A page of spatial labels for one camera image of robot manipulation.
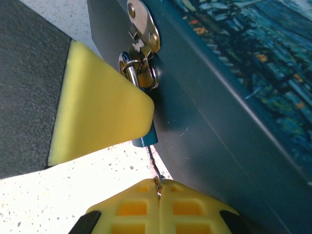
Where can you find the silver box latch hasp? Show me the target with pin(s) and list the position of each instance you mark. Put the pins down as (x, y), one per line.
(142, 22)

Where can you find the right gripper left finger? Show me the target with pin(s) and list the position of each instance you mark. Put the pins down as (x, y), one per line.
(131, 209)

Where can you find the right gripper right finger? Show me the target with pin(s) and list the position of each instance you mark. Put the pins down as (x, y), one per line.
(190, 209)

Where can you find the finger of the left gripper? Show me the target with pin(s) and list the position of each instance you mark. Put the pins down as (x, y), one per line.
(92, 109)

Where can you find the starry night print box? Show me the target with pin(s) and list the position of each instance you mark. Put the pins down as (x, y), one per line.
(219, 122)

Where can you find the small blue padlock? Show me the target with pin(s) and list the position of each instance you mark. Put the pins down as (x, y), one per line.
(147, 139)

